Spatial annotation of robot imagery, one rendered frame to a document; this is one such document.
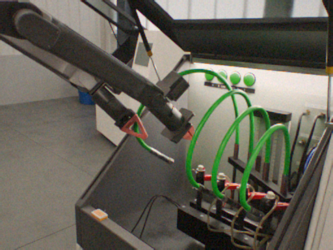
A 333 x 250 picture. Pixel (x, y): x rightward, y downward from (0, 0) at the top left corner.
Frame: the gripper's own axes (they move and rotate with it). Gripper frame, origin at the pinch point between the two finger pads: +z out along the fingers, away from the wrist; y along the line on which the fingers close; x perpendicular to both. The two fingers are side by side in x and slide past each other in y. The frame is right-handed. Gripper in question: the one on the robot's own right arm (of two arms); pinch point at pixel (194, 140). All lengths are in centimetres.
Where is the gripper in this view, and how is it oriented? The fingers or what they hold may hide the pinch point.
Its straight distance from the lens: 99.3
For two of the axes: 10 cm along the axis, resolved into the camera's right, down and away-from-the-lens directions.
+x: -4.8, -2.5, 8.4
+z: 6.1, 5.9, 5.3
